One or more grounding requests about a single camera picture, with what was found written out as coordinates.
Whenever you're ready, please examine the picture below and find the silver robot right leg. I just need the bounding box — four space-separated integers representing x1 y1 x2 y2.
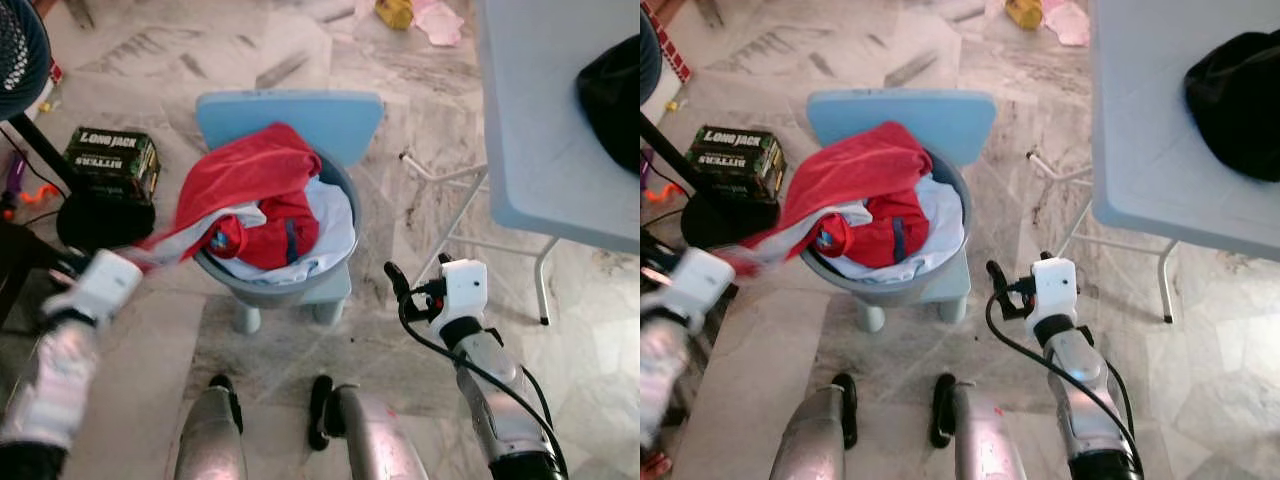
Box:
930 373 1029 480
308 375 429 480

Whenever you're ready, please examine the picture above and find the silver robot leg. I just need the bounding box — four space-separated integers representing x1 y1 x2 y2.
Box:
930 373 1029 480
175 375 248 480
770 373 859 480
308 375 429 480

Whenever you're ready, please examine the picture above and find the black garment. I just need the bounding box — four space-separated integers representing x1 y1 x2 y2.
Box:
1184 30 1280 184
576 35 641 174

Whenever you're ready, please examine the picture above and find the pink cloth item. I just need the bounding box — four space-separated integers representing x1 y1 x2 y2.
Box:
413 0 467 48
1042 0 1093 48

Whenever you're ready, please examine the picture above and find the yellow plastic item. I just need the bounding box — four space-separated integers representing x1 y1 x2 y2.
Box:
374 0 416 31
1005 0 1046 31

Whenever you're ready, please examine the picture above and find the silver robot left leg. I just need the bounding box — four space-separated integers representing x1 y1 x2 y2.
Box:
175 375 248 480
770 373 859 480

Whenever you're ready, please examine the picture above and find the green Long Jack carton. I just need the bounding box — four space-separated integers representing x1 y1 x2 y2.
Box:
62 126 162 207
685 124 788 206

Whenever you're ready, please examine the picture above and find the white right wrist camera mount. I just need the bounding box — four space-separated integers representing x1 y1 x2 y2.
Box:
436 258 489 326
1030 257 1078 321

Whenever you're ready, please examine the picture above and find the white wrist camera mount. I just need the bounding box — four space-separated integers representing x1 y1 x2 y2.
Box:
436 258 489 326
43 250 144 326
1030 257 1078 321
660 248 738 331

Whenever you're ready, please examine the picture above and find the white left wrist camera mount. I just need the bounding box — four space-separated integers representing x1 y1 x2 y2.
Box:
43 250 144 326
660 248 738 331

